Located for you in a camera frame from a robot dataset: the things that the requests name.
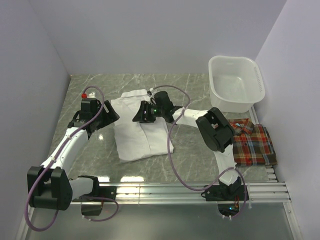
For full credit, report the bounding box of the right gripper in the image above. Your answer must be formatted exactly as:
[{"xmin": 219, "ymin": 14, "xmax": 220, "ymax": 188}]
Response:
[{"xmin": 132, "ymin": 100, "xmax": 165, "ymax": 124}]

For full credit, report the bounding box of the white long sleeve shirt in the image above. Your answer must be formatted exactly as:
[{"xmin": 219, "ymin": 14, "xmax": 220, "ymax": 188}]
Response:
[{"xmin": 111, "ymin": 89, "xmax": 168, "ymax": 163}]

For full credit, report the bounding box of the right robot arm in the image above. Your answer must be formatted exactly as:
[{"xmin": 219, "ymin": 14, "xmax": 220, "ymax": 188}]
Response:
[{"xmin": 132, "ymin": 91, "xmax": 242, "ymax": 200}]

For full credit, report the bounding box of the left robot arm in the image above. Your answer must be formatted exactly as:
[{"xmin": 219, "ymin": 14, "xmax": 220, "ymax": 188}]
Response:
[{"xmin": 27, "ymin": 98, "xmax": 120, "ymax": 211}]

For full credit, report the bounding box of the white plastic basin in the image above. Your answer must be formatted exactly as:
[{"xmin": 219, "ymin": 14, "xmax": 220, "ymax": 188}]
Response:
[{"xmin": 208, "ymin": 55, "xmax": 266, "ymax": 113}]

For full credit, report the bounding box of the folded plaid shirt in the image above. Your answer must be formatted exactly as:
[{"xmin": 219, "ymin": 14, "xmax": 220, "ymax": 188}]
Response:
[{"xmin": 229, "ymin": 118, "xmax": 277, "ymax": 167}]

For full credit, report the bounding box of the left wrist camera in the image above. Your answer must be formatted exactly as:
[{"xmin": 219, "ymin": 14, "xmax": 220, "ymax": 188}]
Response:
[{"xmin": 81, "ymin": 92, "xmax": 96, "ymax": 99}]

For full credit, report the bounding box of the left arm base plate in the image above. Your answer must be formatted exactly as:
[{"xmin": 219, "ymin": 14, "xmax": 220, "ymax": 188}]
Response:
[{"xmin": 72, "ymin": 185, "xmax": 117, "ymax": 202}]

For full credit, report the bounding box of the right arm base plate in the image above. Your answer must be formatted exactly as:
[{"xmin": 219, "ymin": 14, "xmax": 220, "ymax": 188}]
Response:
[{"xmin": 201, "ymin": 184, "xmax": 249, "ymax": 202}]

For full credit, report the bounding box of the aluminium mounting rail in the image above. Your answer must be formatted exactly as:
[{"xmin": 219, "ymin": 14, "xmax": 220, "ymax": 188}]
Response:
[{"xmin": 27, "ymin": 182, "xmax": 292, "ymax": 205}]

